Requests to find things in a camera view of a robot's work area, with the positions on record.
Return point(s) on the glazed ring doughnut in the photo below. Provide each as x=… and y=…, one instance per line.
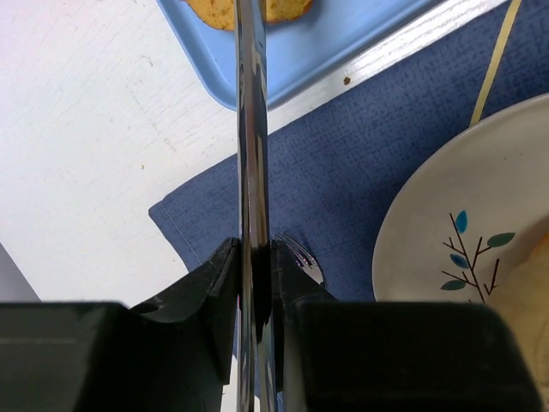
x=522, y=301

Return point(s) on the light blue plastic tray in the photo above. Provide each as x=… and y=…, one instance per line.
x=299, y=52

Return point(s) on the cream plate with leaf pattern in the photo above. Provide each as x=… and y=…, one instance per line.
x=470, y=214

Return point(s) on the yellow sponge cake slice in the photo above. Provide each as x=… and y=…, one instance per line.
x=219, y=14

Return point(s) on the blue fabric placemat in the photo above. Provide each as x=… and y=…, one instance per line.
x=334, y=172

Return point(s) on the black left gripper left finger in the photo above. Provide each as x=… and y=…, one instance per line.
x=172, y=352

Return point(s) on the stainless steel food tongs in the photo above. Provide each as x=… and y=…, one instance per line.
x=256, y=351

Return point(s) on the metal fork with patterned handle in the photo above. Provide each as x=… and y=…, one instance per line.
x=304, y=259

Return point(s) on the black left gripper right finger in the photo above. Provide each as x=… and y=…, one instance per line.
x=335, y=355

